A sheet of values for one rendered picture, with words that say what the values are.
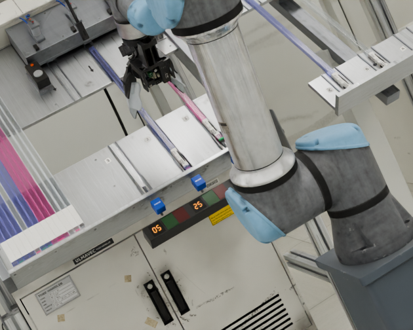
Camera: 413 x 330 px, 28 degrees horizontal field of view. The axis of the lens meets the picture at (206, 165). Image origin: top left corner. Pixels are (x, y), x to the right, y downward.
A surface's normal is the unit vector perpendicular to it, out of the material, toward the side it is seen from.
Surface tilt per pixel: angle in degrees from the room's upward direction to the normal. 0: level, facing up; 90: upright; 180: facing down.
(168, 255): 90
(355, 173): 91
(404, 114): 90
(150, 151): 44
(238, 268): 90
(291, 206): 106
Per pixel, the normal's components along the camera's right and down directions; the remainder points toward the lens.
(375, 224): -0.07, -0.09
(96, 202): -0.09, -0.59
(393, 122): -0.84, 0.47
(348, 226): -0.61, 0.12
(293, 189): 0.63, 0.18
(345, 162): 0.15, 0.05
